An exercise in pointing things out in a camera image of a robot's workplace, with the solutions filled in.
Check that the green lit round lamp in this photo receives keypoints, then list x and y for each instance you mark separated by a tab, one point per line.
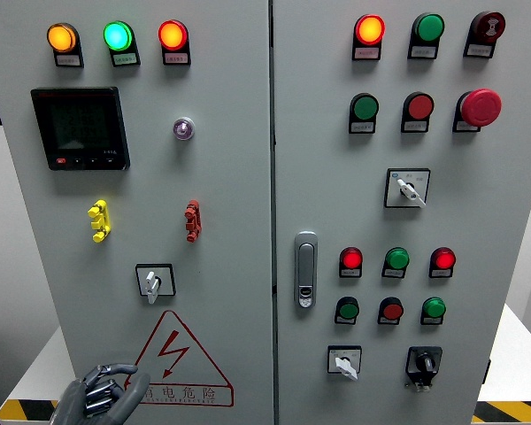
117	36

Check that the red warning triangle sticker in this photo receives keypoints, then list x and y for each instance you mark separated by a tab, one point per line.
172	350

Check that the black display meter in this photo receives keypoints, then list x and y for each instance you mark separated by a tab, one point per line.
80	128

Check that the large red lit lamp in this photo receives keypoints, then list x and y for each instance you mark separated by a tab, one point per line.
370	29
173	35

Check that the small green push button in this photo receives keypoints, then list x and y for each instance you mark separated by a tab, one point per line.
348	310

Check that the large green round lamp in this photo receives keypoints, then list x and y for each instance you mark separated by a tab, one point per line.
428	27

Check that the silver door lock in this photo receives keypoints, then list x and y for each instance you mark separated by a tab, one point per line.
306	265

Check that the small green round lamp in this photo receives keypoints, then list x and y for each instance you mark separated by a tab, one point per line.
397	258
434	307

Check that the black yellow striped tape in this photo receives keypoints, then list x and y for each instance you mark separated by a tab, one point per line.
513	411
26	411

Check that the small label plate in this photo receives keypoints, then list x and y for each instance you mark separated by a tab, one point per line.
366	53
350	273
392	273
362	127
176	58
414	126
125	58
387	321
478	51
431	321
465	126
344	320
68	60
422	52
440	273

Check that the small red push button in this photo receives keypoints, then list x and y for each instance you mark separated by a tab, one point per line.
392	310

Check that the large red push button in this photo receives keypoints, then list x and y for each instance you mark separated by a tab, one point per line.
420	106

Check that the large green push button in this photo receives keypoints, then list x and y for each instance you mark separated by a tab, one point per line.
365	107

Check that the pale grey cabinet door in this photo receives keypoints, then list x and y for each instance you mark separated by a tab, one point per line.
230	177
323	177

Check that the white round lamp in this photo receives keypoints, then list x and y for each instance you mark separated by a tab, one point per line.
183	128

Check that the large red stop button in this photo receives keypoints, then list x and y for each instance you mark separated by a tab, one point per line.
482	107

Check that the yellow lit round lamp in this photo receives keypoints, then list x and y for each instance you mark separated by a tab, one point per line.
61	38

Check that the dark red buzzer lamp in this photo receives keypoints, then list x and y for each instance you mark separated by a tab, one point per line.
489	26

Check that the small red lit lamp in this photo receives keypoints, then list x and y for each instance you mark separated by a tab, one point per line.
443	258
351	258

